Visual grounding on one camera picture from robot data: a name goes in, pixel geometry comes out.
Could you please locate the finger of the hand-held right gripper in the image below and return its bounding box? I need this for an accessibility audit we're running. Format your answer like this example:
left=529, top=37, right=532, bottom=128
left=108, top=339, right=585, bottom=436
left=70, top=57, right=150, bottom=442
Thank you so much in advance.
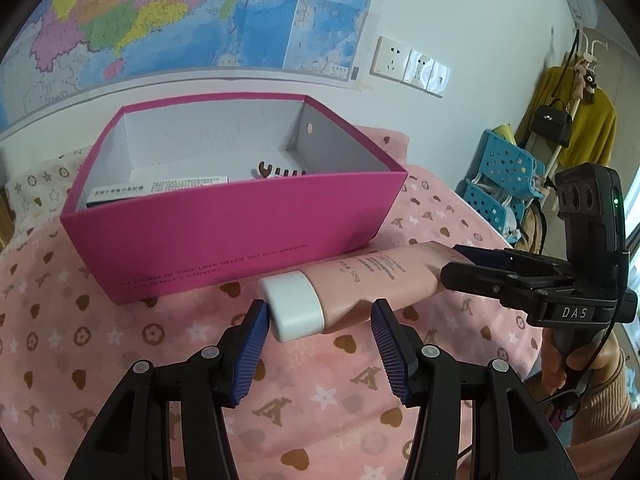
left=440, top=259, right=551, bottom=311
left=452, top=244, right=566, bottom=281

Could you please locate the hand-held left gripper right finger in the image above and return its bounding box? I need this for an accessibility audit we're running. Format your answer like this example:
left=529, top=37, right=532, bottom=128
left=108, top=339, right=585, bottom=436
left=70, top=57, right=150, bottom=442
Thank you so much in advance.
left=370, top=298, right=568, bottom=480

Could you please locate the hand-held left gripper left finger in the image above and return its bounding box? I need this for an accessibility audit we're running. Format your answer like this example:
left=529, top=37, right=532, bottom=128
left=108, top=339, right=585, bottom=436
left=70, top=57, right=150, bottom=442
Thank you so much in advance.
left=62, top=299, right=271, bottom=480

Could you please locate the pink tube with white cap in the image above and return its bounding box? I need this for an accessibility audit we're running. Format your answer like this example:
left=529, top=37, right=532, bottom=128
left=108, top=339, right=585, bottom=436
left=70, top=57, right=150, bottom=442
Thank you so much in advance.
left=258, top=241, right=453, bottom=343

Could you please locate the pink cardboard box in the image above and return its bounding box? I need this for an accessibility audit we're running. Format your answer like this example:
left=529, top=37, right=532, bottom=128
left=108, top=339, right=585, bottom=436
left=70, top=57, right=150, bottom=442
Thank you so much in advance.
left=60, top=92, right=408, bottom=306

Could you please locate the teal and white medicine box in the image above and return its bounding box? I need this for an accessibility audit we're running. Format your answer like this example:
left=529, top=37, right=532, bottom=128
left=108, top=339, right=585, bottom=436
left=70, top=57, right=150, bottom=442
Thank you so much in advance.
left=85, top=175, right=231, bottom=209

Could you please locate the person's right forearm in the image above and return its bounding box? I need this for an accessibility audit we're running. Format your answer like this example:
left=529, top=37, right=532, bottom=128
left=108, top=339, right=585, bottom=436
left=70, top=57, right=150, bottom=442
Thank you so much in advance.
left=567, top=345, right=640, bottom=480

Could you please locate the person's right hand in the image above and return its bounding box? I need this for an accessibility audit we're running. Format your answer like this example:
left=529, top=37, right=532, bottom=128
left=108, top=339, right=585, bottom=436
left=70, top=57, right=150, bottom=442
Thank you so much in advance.
left=541, top=329, right=576, bottom=397

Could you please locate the blue plastic rack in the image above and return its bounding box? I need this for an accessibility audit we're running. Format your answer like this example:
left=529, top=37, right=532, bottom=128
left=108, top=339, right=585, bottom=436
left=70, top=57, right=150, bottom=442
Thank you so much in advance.
left=457, top=129, right=548, bottom=241

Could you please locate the yellow garment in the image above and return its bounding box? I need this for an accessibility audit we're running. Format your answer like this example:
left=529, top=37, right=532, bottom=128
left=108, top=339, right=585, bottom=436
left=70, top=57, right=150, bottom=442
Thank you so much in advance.
left=530, top=66, right=617, bottom=168

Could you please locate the black handbag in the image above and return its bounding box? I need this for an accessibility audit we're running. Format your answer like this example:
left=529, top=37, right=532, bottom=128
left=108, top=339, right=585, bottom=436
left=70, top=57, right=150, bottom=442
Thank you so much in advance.
left=530, top=99, right=573, bottom=148

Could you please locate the pink printed blanket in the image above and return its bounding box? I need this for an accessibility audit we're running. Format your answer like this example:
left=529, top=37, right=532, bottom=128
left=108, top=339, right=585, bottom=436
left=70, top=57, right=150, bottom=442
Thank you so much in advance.
left=0, top=125, right=546, bottom=480

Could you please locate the small plush toy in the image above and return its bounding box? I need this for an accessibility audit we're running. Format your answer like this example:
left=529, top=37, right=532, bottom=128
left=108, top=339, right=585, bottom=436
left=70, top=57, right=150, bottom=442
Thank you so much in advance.
left=572, top=57, right=601, bottom=106

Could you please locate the white coat rack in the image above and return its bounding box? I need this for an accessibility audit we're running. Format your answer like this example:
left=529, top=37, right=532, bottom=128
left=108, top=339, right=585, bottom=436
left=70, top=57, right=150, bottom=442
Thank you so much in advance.
left=525, top=25, right=608, bottom=181

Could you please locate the cream printed cloth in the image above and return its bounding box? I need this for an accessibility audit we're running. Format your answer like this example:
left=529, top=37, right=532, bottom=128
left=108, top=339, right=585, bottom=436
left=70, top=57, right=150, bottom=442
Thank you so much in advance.
left=5, top=145, right=93, bottom=233

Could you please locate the black cable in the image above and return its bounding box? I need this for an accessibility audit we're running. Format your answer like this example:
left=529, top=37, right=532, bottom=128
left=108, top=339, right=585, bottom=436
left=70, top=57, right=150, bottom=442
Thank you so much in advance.
left=542, top=250, right=632, bottom=426

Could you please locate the white wall socket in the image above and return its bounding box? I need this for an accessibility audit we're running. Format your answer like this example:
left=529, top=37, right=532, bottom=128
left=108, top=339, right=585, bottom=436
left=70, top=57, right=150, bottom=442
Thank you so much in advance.
left=402, top=49, right=431, bottom=90
left=425, top=62, right=451, bottom=97
left=371, top=36, right=411, bottom=81

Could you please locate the colourful wall map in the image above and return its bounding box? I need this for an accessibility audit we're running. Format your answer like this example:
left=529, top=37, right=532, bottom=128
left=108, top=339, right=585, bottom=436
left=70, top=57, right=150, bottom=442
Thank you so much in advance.
left=0, top=0, right=383, bottom=133

